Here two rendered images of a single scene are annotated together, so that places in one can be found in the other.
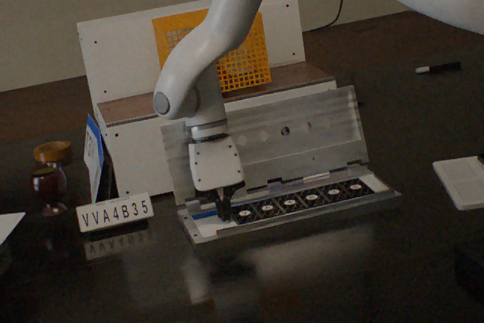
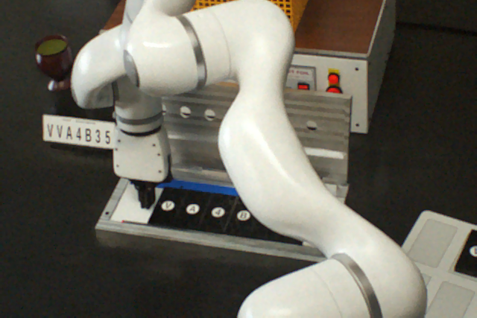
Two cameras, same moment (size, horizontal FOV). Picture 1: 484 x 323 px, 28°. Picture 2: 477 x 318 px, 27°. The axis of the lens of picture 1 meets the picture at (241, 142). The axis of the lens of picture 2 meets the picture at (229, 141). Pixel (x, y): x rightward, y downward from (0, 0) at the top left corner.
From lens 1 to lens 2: 1.27 m
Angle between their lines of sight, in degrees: 36
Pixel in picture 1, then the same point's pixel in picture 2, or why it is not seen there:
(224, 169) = (144, 164)
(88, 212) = (53, 123)
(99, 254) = (33, 182)
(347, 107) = (339, 118)
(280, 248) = (162, 275)
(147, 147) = not seen: hidden behind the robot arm
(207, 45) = (112, 59)
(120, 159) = not seen: hidden behind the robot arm
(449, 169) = (424, 236)
